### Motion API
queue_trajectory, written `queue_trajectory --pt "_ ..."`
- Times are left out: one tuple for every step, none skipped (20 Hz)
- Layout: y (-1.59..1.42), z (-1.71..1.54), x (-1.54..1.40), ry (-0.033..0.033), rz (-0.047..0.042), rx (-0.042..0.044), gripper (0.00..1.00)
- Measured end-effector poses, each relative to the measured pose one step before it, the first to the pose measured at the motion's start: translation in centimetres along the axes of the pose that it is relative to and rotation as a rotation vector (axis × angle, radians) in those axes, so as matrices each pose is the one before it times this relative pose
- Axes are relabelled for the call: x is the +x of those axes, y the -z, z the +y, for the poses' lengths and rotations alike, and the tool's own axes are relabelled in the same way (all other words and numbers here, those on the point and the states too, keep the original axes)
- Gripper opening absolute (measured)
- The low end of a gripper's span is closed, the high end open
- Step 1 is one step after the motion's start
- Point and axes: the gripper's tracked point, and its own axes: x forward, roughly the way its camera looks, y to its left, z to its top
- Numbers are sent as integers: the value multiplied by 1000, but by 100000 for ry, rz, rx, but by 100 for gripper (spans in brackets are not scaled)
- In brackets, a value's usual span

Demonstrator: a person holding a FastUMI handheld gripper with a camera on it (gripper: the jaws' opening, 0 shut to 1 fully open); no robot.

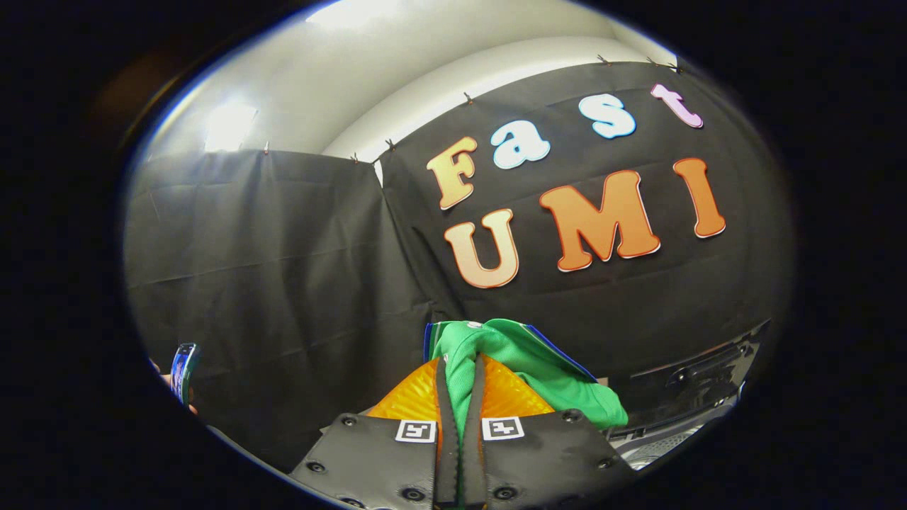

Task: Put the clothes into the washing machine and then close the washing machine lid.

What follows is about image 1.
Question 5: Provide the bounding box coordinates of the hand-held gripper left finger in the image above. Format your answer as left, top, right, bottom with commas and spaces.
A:
289, 356, 461, 510

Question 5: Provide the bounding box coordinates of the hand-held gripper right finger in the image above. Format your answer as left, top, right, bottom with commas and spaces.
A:
461, 352, 638, 510

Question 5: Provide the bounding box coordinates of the green polo shirt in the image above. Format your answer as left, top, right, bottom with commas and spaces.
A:
424, 319, 629, 454

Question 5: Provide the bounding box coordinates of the dark glass washing machine lid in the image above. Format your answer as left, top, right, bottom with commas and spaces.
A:
627, 320, 772, 419

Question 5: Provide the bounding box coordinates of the blue phone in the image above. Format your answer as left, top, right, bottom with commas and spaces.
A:
170, 344, 201, 404

